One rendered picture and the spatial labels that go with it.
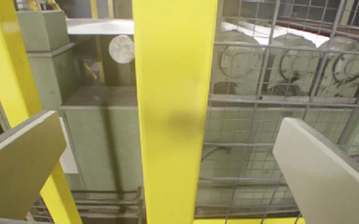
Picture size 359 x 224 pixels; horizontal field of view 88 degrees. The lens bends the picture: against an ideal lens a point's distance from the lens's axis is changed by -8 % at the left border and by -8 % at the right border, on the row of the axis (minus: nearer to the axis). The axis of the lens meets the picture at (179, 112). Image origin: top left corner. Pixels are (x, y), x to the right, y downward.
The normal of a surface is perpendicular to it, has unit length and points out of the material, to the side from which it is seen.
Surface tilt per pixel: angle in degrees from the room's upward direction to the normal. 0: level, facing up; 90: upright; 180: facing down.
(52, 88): 90
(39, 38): 90
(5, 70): 90
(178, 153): 90
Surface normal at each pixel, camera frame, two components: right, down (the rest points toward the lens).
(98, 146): 0.05, 0.48
